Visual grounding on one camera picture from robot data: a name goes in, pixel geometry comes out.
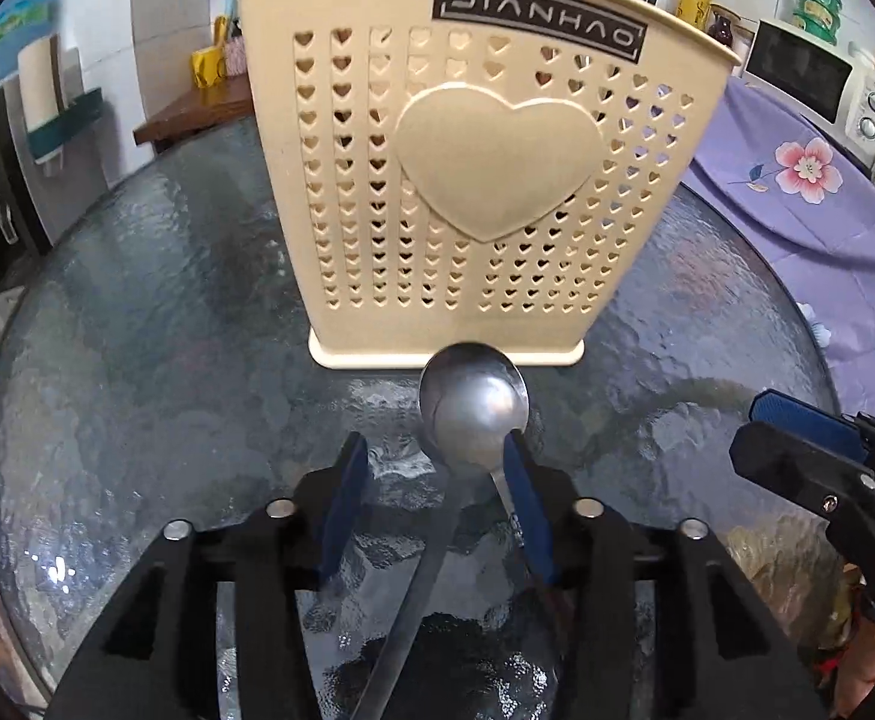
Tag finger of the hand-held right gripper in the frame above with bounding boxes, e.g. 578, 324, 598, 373
748, 388, 875, 466
729, 421, 875, 518

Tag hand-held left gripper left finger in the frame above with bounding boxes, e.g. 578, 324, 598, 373
47, 431, 370, 720

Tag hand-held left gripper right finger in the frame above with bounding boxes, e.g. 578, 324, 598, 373
504, 431, 817, 720

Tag large stainless steel spoon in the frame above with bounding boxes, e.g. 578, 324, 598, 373
418, 343, 530, 541

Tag beige perforated utensil holder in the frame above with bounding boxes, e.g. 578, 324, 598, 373
229, 0, 742, 370

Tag purple floral cloth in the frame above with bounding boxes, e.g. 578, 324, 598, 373
681, 79, 875, 436

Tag white microwave oven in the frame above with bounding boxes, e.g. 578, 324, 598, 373
745, 17, 875, 158

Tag dark brown vase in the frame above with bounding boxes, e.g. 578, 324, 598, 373
709, 4, 739, 53

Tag green stacked containers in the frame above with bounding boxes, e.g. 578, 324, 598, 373
792, 0, 845, 42

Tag yellow mug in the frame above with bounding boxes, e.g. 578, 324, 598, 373
191, 45, 229, 89

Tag white paper towel roll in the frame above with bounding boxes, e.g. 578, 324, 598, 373
17, 37, 59, 128

